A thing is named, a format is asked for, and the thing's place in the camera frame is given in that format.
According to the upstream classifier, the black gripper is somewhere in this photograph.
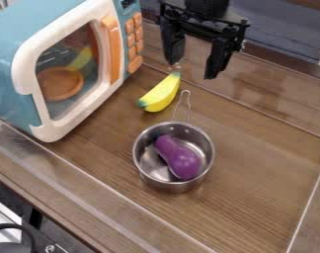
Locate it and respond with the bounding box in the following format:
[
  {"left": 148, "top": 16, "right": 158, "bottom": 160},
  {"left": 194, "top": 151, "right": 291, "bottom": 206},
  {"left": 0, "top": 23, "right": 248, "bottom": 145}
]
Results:
[{"left": 159, "top": 0, "right": 251, "bottom": 80}]

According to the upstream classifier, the yellow toy banana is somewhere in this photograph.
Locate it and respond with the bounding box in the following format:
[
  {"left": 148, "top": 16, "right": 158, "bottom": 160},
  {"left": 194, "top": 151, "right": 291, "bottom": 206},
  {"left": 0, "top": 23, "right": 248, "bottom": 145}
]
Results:
[{"left": 138, "top": 72, "right": 180, "bottom": 113}]

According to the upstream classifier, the silver pot with wire handle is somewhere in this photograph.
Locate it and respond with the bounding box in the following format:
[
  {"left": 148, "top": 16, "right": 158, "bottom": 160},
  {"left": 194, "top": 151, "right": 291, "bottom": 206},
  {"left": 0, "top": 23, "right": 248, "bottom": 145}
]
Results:
[{"left": 132, "top": 90, "right": 215, "bottom": 194}]

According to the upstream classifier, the blue toy microwave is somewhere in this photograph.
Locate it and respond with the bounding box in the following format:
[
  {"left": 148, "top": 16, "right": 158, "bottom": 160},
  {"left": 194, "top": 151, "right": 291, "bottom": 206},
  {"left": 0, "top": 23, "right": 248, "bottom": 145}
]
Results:
[{"left": 0, "top": 0, "right": 144, "bottom": 142}]

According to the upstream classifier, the purple toy eggplant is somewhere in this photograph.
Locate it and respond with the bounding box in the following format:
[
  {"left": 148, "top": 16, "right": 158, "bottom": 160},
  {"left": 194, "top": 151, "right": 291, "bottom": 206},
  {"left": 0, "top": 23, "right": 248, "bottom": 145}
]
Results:
[{"left": 155, "top": 135, "right": 202, "bottom": 180}]

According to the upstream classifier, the clear acrylic tray wall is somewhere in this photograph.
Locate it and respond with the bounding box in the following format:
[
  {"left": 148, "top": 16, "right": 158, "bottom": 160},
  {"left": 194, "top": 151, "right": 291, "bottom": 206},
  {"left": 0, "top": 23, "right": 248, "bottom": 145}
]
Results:
[{"left": 0, "top": 121, "right": 212, "bottom": 253}]

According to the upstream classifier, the black cable bottom left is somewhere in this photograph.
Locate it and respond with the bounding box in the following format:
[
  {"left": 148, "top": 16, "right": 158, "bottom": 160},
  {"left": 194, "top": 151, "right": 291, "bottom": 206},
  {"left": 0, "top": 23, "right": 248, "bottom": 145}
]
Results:
[{"left": 0, "top": 222, "right": 37, "bottom": 253}]

